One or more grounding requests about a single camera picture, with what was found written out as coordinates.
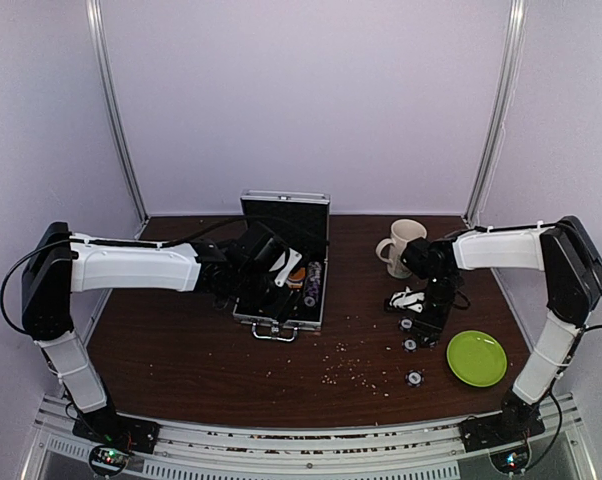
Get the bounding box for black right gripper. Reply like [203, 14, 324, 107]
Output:
[411, 273, 459, 347]

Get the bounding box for purple poker chip top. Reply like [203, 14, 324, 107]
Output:
[398, 317, 413, 332]

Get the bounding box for aluminium poker case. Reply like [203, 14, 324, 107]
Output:
[233, 190, 330, 343]

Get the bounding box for purple poker chip bottom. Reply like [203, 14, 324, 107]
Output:
[405, 370, 424, 388]

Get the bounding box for orange big blind button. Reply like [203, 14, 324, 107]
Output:
[287, 267, 306, 283]

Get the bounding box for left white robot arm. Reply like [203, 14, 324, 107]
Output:
[0, 221, 303, 445]

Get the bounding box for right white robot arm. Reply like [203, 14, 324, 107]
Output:
[401, 216, 602, 442]

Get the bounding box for right row poker chips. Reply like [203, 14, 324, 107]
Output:
[303, 261, 323, 308]

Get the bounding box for beige ceramic mug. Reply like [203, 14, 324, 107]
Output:
[375, 219, 427, 279]

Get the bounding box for green plate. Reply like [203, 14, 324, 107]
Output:
[446, 330, 508, 388]

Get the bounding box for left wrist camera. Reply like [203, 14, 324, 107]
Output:
[239, 222, 301, 287]

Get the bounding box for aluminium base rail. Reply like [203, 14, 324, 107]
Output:
[20, 392, 602, 480]

